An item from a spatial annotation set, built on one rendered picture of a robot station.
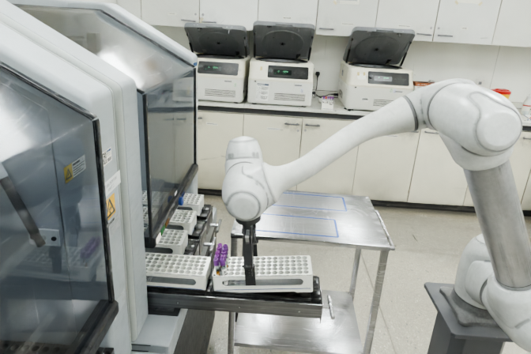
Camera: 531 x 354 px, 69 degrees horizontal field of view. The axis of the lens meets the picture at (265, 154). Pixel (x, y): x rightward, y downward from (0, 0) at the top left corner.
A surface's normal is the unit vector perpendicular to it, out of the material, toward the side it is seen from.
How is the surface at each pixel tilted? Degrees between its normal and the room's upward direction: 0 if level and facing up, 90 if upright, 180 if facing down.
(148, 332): 0
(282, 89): 90
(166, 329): 0
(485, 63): 90
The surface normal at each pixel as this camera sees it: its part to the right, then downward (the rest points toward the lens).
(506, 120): 0.00, 0.25
